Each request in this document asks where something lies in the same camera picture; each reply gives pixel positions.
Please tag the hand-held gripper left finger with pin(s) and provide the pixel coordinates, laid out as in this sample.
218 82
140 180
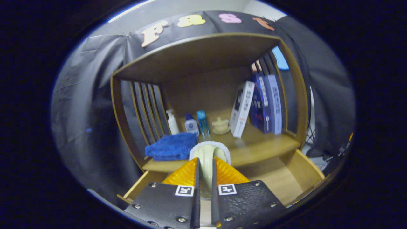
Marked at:
196 206

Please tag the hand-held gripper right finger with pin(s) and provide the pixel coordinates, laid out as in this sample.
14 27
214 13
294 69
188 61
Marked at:
215 206

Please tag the wooden drawer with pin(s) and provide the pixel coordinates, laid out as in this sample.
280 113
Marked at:
273 181

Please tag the wooden countertop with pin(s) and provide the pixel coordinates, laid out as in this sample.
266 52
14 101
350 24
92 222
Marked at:
260 144

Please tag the wooden cabinet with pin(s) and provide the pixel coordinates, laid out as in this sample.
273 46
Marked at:
206 89

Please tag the folded blue towel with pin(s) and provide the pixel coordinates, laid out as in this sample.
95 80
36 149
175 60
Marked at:
171 146

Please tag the white bottle with blue cap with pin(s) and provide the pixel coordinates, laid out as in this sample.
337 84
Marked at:
192 126

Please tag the beige lidded teacup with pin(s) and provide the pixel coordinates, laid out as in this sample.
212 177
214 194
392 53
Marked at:
220 126

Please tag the clear blue bottle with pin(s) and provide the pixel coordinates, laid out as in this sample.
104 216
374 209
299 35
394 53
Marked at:
202 124

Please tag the white pump bottle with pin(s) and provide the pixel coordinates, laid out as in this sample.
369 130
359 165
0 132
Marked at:
173 125

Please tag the white book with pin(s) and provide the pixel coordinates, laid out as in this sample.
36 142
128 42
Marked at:
242 109

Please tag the dark blue book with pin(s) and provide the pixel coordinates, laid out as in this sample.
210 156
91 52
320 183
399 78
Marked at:
260 105

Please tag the light blue book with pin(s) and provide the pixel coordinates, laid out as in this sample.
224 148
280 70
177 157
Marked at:
275 105

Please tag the black equipment with orange tip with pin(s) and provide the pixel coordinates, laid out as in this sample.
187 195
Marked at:
334 159

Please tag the book with orange top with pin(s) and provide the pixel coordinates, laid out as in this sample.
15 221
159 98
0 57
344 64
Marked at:
259 65
253 67

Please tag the black backdrop cloth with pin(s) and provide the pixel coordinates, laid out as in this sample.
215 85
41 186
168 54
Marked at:
89 95

